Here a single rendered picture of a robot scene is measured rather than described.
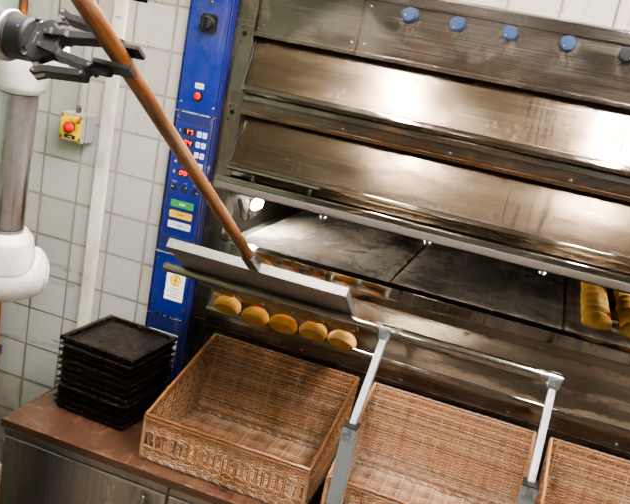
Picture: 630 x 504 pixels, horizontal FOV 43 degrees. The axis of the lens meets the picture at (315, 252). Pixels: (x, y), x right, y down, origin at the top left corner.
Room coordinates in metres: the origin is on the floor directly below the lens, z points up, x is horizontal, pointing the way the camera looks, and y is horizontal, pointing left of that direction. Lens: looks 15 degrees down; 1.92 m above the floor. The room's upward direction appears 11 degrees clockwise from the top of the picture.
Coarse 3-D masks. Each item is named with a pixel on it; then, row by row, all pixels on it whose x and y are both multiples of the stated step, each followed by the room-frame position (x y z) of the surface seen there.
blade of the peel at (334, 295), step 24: (168, 240) 2.20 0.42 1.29; (192, 264) 2.28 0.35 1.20; (216, 264) 2.19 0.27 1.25; (240, 264) 2.14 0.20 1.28; (264, 264) 2.13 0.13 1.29; (216, 288) 2.46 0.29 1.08; (264, 288) 2.26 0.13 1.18; (288, 288) 2.17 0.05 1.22; (312, 288) 2.08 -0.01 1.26; (336, 288) 2.07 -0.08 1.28
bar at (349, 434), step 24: (168, 264) 2.34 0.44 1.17; (240, 288) 2.27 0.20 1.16; (312, 312) 2.20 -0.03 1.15; (336, 312) 2.19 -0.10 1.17; (384, 336) 2.14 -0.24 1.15; (408, 336) 2.13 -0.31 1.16; (480, 360) 2.07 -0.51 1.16; (504, 360) 2.06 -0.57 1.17; (552, 384) 2.01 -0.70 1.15; (360, 408) 1.98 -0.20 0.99; (336, 456) 1.93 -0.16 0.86; (336, 480) 1.93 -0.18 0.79; (528, 480) 1.83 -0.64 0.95
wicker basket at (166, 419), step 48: (192, 384) 2.52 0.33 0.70; (240, 384) 2.57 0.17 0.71; (288, 384) 2.54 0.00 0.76; (336, 384) 2.51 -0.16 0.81; (144, 432) 2.20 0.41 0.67; (192, 432) 2.16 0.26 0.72; (240, 432) 2.46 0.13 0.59; (288, 432) 2.49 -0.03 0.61; (336, 432) 2.32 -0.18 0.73; (240, 480) 2.11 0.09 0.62; (288, 480) 2.07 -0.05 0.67
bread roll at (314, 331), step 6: (306, 324) 2.46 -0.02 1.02; (312, 324) 2.46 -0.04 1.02; (318, 324) 2.47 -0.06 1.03; (300, 330) 2.47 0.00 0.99; (306, 330) 2.45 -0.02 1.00; (312, 330) 2.45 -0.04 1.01; (318, 330) 2.45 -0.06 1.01; (324, 330) 2.46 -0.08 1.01; (306, 336) 2.47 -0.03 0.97; (312, 336) 2.46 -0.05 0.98; (318, 336) 2.45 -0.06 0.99; (324, 336) 2.45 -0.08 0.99
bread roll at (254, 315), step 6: (252, 306) 2.54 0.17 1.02; (246, 312) 2.52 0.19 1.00; (252, 312) 2.51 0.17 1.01; (258, 312) 2.51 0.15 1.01; (264, 312) 2.52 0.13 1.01; (246, 318) 2.53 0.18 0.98; (252, 318) 2.52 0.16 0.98; (258, 318) 2.50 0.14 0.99; (264, 318) 2.51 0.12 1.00; (258, 324) 2.52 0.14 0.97; (264, 324) 2.51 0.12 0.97
